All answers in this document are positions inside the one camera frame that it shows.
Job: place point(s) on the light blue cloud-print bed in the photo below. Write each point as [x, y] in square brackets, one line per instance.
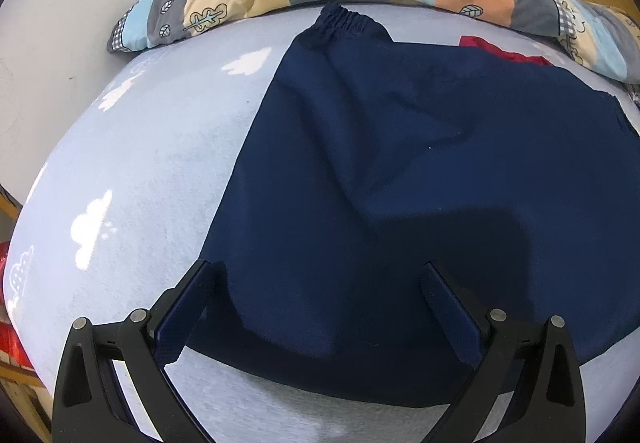
[165, 163]

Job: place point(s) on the red plastic object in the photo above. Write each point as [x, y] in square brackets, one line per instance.
[7, 338]

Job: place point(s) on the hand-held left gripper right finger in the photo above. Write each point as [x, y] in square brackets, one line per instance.
[452, 310]

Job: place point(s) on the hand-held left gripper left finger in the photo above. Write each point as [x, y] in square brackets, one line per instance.
[181, 310]

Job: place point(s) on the navy jacket with red collar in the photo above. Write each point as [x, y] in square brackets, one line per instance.
[400, 173]

